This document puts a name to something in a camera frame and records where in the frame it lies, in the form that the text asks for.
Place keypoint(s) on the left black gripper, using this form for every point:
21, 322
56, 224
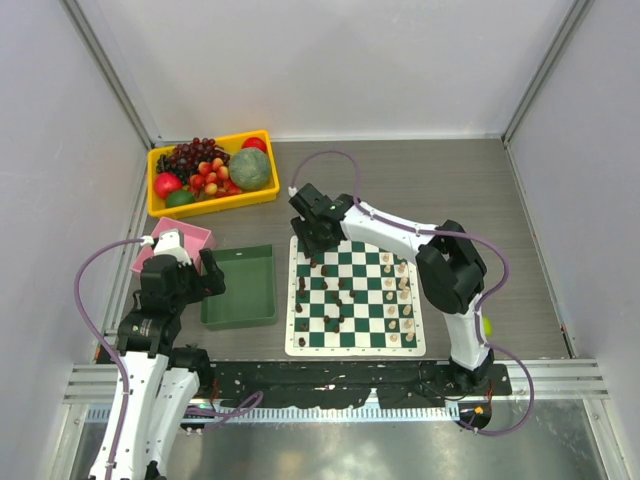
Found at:
209, 282

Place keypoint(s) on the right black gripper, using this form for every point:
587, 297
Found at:
309, 247

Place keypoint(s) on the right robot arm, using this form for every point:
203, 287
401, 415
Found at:
450, 269

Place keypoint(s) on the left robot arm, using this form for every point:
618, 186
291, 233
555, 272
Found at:
156, 380

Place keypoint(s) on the green white chess board mat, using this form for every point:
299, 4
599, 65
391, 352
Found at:
354, 300

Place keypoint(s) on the green plastic tray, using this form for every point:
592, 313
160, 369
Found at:
250, 297

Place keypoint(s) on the pink plastic box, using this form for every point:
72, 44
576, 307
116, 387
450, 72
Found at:
195, 239

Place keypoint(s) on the green melon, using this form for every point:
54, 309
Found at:
250, 169

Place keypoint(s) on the yellow plastic fruit bin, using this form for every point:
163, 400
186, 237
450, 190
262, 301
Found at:
232, 144

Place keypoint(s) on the green lime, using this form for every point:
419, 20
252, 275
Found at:
179, 198

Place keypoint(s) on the red yellow cherry bunch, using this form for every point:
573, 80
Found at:
212, 180

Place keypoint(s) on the red apple back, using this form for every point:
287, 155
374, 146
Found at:
255, 143

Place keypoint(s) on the red apple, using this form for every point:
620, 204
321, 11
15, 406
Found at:
255, 143
166, 183

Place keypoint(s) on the red apple front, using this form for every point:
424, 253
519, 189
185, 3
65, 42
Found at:
166, 183

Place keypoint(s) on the dark purple grape bunch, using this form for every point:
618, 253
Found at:
183, 160

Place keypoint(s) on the green pear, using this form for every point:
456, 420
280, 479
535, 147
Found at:
487, 327

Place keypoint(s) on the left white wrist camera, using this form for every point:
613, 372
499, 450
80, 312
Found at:
169, 242

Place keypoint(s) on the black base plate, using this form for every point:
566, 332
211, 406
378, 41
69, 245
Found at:
343, 384

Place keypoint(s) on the white slotted cable duct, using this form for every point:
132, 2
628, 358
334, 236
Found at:
370, 412

